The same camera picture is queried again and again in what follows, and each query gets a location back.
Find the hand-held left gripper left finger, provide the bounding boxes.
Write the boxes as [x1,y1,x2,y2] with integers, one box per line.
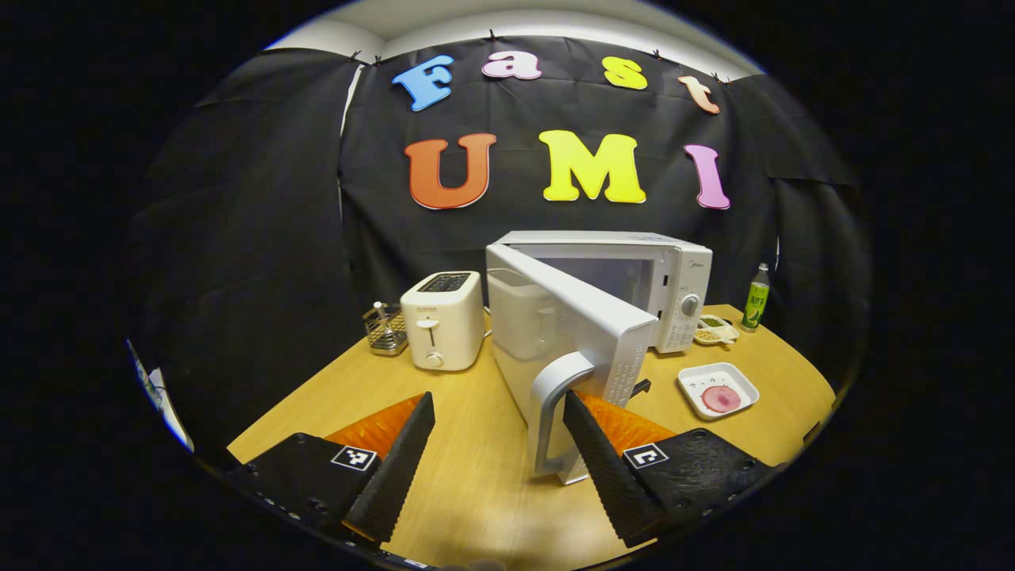
[226,391,436,544]

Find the black backdrop cloth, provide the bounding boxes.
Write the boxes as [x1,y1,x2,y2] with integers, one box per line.
[123,36,869,461]

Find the pink ham slice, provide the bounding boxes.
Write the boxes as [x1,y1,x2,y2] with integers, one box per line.
[701,385,743,414]

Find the white toaster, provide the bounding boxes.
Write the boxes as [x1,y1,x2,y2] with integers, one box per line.
[400,270,485,372]

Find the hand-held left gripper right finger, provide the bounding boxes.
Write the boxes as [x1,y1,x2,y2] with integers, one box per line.
[563,390,782,550]

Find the white divided bean dish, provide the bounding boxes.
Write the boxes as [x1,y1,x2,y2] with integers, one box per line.
[694,314,740,347]

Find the white square plate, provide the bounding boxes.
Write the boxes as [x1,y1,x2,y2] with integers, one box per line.
[677,362,760,420]

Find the metal wire basket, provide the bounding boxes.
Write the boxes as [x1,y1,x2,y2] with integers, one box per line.
[363,301,408,357]

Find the white microwave oven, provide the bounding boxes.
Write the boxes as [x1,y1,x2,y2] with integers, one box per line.
[485,231,713,485]

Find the white paper sheets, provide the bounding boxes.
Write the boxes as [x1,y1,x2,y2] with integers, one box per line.
[125,339,195,453]

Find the green drink bottle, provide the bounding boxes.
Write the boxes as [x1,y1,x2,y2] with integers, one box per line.
[741,263,771,333]

